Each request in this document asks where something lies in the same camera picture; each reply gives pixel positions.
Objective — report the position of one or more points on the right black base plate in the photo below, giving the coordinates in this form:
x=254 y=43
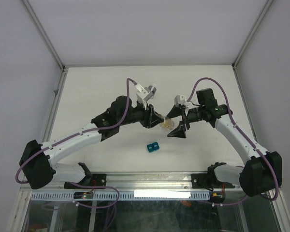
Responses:
x=208 y=181

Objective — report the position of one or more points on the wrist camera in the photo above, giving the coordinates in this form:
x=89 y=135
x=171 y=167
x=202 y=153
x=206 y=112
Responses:
x=181 y=101
x=143 y=95

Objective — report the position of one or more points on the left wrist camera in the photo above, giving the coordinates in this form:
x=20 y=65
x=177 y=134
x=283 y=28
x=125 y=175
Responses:
x=143 y=95

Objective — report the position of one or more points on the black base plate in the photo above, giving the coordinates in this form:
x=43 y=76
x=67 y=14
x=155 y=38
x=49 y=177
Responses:
x=208 y=181
x=93 y=180

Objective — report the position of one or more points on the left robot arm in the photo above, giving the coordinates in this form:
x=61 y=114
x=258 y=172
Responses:
x=41 y=165

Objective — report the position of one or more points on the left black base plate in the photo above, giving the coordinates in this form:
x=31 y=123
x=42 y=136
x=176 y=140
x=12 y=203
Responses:
x=93 y=180

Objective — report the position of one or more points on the white blue pill bottle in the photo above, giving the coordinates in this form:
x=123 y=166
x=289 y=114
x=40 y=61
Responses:
x=153 y=88

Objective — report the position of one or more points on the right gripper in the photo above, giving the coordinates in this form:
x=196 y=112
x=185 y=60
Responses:
x=180 y=131

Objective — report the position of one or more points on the teal pill organizer box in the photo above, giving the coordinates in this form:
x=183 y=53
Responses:
x=153 y=147

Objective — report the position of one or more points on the aluminium mounting rail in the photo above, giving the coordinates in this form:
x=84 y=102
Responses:
x=120 y=181

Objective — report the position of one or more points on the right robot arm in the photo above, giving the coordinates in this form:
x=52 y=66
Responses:
x=261 y=171

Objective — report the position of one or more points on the clear pill bottle yellow capsules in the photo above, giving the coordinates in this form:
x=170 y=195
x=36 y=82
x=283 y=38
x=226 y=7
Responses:
x=167 y=124

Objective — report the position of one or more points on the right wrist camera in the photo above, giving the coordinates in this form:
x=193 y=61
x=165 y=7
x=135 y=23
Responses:
x=181 y=101

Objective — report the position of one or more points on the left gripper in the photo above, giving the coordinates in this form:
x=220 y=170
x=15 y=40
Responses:
x=150 y=117

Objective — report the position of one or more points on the perforated cable tray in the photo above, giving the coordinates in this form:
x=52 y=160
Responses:
x=136 y=195

